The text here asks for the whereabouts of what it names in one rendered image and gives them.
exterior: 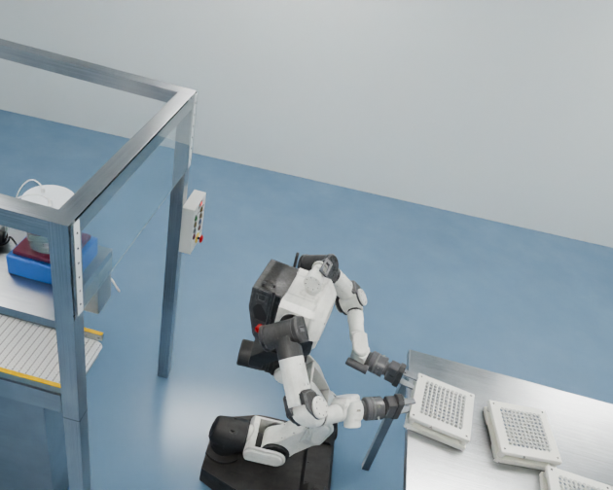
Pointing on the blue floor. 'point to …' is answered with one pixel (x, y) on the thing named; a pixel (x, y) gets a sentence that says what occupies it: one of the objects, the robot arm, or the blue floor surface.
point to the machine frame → (65, 332)
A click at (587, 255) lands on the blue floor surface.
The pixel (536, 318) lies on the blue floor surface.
